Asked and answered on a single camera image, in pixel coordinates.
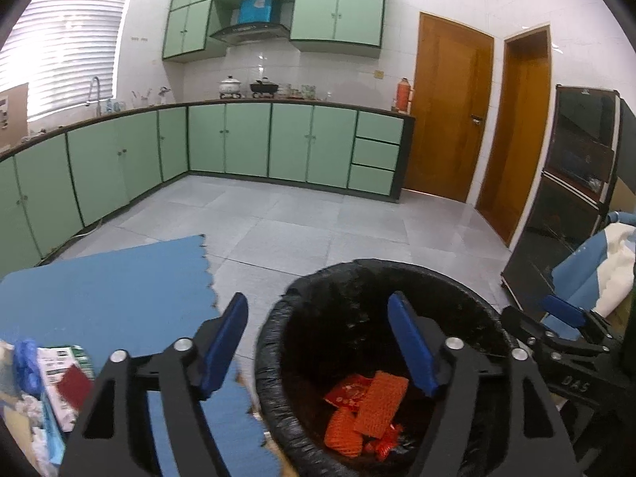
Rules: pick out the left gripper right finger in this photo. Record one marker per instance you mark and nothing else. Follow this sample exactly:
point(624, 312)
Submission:
point(447, 369)

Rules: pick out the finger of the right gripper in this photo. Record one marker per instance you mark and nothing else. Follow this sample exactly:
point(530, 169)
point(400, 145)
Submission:
point(563, 311)

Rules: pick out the blue plastic bag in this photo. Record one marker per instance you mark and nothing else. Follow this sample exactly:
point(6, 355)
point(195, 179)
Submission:
point(26, 370)

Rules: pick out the orange mesh trash piece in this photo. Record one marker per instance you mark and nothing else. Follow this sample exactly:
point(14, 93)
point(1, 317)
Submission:
point(380, 404)

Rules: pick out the black trash bin with bag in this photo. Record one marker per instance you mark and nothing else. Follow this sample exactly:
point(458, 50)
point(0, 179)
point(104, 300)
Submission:
point(334, 324)

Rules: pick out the green lower kitchen cabinets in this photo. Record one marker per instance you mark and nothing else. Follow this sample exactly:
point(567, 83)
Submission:
point(55, 186)

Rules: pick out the blue white cloth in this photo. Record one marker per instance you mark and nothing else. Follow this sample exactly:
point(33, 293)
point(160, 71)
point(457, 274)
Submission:
point(599, 275)

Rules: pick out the blue foam mat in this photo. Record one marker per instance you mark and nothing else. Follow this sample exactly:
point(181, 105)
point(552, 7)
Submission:
point(137, 299)

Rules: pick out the red packet in bin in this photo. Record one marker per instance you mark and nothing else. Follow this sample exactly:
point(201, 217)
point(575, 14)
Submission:
point(349, 392)

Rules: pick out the red scouring pad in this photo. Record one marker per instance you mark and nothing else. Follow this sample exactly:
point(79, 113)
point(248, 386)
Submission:
point(74, 387)

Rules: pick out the white green wrapper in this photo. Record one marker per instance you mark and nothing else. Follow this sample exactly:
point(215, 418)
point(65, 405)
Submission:
point(53, 362)

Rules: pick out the wooden door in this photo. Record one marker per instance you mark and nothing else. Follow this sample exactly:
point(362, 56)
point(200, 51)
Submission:
point(520, 130)
point(452, 89)

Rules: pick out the black glass cabinet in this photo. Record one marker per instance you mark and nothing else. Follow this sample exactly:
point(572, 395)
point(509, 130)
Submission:
point(589, 171)

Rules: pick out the orange thermos flask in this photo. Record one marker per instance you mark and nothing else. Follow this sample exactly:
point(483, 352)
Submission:
point(403, 96)

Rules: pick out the sink faucet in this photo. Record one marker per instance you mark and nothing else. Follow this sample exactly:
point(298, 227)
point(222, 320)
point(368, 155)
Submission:
point(94, 95)

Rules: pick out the white cooking pot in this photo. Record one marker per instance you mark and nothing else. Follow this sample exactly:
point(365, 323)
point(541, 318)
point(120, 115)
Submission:
point(230, 88)

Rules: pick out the black wok pan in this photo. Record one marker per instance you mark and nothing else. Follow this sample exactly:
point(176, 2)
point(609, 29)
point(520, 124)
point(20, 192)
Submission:
point(263, 89)

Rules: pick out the brown cardboard box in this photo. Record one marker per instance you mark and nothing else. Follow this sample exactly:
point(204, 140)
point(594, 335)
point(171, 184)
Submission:
point(14, 126)

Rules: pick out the range hood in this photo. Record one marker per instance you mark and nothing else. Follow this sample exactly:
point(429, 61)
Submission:
point(249, 33)

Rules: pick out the white window blinds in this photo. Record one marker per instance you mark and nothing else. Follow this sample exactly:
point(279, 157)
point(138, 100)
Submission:
point(57, 46)

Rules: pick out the blue box above hood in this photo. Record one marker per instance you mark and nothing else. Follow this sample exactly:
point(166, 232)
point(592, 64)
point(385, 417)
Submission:
point(255, 11)

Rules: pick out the green upper wall cabinets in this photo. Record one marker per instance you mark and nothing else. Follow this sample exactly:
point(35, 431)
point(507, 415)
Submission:
point(350, 27)

